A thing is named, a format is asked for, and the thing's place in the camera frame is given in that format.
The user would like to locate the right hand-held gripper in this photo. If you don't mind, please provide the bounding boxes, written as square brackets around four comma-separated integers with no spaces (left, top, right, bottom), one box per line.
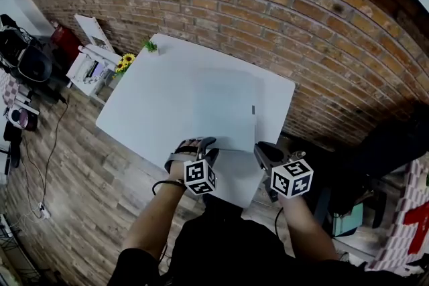
[253,141,315,204]

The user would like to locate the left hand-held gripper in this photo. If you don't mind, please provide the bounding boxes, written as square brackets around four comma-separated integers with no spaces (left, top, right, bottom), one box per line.
[164,136,221,196]

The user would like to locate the white sheet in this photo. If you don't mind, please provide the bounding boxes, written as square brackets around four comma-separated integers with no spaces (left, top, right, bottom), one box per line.
[191,67,261,154]

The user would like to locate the person's left forearm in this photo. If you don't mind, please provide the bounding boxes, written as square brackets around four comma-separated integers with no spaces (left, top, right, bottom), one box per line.
[121,177,188,257]

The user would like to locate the person's right forearm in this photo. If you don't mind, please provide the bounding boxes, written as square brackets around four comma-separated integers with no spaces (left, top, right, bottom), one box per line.
[280,194,340,263]

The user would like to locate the person's left hand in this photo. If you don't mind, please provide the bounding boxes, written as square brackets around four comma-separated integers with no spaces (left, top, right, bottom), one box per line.
[168,140,202,184]

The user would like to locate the black wrist band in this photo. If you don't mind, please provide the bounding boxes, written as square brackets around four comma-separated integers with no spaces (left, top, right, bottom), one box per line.
[151,178,186,196]

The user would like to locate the teal box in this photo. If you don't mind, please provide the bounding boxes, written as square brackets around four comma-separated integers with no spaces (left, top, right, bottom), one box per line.
[330,202,365,239]

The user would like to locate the person's black clothing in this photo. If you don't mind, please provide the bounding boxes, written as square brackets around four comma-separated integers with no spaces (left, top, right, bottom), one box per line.
[107,197,429,286]

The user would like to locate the green plant in white pot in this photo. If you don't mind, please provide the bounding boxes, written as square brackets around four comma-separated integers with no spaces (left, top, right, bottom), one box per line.
[142,38,160,54]

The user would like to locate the yellow sunflower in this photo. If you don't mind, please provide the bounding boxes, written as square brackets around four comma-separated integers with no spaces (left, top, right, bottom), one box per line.
[113,52,137,77]

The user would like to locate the white wooden chair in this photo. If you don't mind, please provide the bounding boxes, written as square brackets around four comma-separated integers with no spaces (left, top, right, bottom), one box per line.
[66,13,122,105]

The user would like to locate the red and white box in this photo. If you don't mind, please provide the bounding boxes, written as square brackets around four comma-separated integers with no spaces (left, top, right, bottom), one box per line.
[364,158,429,273]

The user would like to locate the white power strip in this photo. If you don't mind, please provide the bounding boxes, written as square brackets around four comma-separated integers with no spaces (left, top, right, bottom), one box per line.
[36,202,52,221]

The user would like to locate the red fire extinguisher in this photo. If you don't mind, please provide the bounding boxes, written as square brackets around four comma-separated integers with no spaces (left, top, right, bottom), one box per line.
[49,20,82,58]

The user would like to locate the white round appliance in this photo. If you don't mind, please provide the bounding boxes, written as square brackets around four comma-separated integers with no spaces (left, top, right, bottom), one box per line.
[5,106,38,132]

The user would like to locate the pink checkered cloth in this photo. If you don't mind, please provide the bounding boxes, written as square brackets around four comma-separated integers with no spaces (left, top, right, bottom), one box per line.
[0,69,21,106]

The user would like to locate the black metal stand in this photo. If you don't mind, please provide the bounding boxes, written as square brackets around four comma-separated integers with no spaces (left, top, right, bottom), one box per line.
[0,213,36,281]

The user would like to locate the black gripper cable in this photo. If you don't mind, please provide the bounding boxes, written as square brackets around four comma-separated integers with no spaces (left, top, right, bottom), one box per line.
[273,206,286,236]

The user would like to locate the black floor cable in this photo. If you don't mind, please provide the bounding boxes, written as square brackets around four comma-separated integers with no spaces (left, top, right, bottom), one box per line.
[19,94,70,212]

